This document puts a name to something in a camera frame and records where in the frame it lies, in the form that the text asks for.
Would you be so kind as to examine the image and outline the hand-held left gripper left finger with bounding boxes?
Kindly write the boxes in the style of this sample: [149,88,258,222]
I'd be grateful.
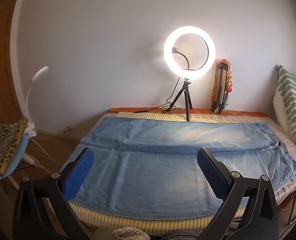
[12,147,96,240]

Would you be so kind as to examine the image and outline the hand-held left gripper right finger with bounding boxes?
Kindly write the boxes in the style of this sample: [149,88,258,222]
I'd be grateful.
[197,147,281,240]

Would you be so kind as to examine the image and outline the blue denim pants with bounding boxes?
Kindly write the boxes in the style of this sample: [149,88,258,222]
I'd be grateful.
[63,116,296,218]

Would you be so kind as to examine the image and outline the green patterned white pillow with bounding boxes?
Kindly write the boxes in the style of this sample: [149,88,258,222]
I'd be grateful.
[273,65,296,155]

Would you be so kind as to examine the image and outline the blue chair with wooden legs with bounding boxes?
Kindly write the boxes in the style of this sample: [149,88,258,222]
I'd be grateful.
[0,116,51,188]

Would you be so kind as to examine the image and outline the small black tripod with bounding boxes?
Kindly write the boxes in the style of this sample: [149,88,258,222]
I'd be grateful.
[167,78,194,122]

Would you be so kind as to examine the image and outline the beige knit cloth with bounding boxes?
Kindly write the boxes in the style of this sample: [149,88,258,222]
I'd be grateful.
[113,226,151,240]

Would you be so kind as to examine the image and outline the leopard print cushion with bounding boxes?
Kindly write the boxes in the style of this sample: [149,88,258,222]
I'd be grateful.
[0,116,28,175]

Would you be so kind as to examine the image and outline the folded silver tripod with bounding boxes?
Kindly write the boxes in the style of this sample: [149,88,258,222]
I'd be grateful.
[213,62,230,115]

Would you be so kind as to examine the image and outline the white clip lamp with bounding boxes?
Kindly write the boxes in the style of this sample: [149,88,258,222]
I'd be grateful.
[23,66,49,138]

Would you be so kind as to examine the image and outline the black gooseneck phone holder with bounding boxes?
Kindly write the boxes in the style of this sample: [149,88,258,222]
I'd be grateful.
[172,46,196,70]

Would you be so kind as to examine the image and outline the wooden door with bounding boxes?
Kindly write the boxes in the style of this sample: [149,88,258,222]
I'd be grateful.
[0,0,22,125]

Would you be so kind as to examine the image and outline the black ring light cable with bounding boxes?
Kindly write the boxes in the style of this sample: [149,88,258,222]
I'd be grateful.
[134,79,182,114]

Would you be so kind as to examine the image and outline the white ring light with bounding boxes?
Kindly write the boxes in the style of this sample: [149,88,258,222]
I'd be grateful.
[164,25,216,79]

